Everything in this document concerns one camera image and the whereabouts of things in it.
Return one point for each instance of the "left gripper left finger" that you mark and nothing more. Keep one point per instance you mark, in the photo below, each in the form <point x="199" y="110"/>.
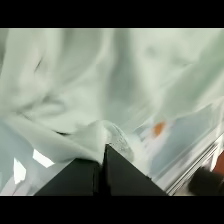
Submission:
<point x="76" y="180"/>

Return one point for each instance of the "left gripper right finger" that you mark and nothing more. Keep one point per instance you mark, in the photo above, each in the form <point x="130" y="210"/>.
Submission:
<point x="126" y="180"/>

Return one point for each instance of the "pale green shirt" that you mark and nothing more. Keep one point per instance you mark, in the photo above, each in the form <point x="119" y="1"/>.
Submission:
<point x="83" y="83"/>

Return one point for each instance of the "silver frame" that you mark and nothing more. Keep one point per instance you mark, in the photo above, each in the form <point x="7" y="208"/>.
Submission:
<point x="195" y="168"/>

